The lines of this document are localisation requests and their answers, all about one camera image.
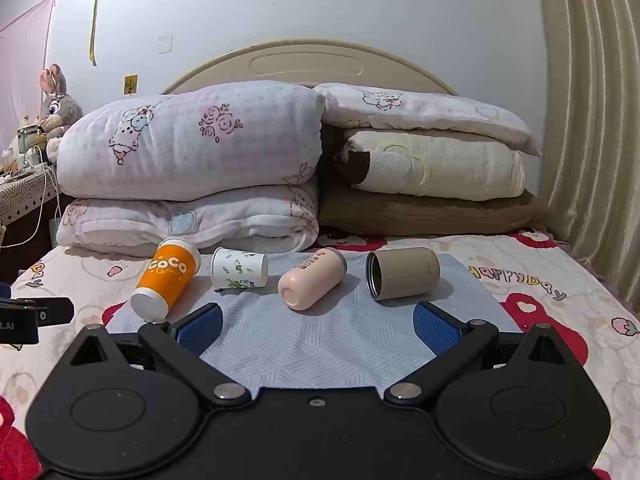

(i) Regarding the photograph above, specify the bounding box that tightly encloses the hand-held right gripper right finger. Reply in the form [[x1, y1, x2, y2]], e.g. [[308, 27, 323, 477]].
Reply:
[[384, 301, 568, 406]]

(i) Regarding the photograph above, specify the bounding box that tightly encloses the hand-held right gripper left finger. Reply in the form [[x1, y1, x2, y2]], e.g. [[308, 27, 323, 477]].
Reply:
[[70, 302, 253, 408]]

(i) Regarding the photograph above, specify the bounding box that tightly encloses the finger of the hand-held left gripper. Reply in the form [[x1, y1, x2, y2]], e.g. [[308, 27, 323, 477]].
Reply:
[[14, 296, 75, 327]]

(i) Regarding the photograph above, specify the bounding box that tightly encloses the grey beige cup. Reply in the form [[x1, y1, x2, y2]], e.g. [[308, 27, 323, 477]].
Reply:
[[365, 246, 441, 302]]

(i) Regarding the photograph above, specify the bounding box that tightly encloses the orange and white cup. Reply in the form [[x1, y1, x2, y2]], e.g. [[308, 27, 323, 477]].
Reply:
[[130, 236, 202, 321]]

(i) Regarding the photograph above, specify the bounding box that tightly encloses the white leaf print paper cup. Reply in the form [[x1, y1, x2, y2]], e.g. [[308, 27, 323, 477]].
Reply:
[[210, 247, 269, 292]]

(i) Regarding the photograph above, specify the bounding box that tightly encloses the pink cup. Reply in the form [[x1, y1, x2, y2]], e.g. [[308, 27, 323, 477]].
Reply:
[[277, 247, 347, 314]]

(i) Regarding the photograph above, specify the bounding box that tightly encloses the thin pink checked folded quilt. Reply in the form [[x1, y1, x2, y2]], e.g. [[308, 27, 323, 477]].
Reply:
[[56, 180, 321, 257]]

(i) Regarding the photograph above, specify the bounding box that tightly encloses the brown pillow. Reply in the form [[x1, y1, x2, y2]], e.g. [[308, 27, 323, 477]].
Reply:
[[317, 180, 551, 238]]

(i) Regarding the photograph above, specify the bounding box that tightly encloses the light blue patterned mat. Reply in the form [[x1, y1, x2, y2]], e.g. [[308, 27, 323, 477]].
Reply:
[[107, 250, 521, 396]]

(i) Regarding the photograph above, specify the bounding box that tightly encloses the bedside table with patterned cloth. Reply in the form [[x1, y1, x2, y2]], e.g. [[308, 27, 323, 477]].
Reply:
[[0, 167, 61, 233]]

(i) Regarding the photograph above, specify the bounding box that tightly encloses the cream folded blanket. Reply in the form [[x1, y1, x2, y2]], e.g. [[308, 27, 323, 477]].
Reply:
[[340, 129, 526, 202]]

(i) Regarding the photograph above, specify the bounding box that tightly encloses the white tabletop appliance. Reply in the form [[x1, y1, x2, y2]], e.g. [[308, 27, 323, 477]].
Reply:
[[17, 125, 49, 166]]

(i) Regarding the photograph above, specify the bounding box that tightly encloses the large pink checked folded quilt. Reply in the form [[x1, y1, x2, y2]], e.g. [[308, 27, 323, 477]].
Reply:
[[56, 81, 326, 203]]

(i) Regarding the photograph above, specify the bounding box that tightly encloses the grey plush rabbit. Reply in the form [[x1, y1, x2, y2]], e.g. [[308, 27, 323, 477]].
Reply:
[[39, 63, 83, 163]]

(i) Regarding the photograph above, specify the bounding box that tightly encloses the pink printed pillow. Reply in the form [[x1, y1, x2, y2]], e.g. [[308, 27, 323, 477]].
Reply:
[[312, 82, 543, 157]]

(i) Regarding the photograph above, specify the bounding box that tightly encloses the cream curtain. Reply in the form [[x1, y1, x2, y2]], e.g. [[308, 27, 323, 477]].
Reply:
[[535, 0, 640, 306]]

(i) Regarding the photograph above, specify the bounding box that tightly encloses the beige bed headboard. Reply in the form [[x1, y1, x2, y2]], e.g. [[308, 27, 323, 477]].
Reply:
[[161, 39, 458, 96]]

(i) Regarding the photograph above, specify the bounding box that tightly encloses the yellow tape strip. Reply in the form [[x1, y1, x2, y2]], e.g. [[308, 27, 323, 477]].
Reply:
[[89, 0, 108, 67]]

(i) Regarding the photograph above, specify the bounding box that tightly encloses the white cable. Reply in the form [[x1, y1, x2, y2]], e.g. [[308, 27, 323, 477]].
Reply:
[[2, 162, 60, 248]]

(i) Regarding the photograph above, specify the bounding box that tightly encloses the pink wall cloth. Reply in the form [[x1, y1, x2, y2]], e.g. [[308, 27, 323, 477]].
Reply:
[[0, 0, 56, 156]]

